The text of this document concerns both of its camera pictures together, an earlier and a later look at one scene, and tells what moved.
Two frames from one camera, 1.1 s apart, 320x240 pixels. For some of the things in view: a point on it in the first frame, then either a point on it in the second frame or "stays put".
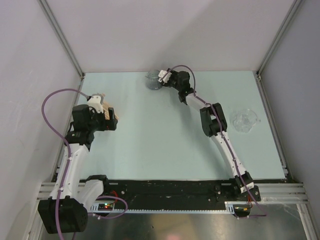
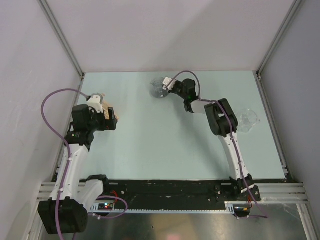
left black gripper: (109, 125) stays put
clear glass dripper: (244, 119) stays put
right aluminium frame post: (296, 4) stays put
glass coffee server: (151, 80) to (156, 88)
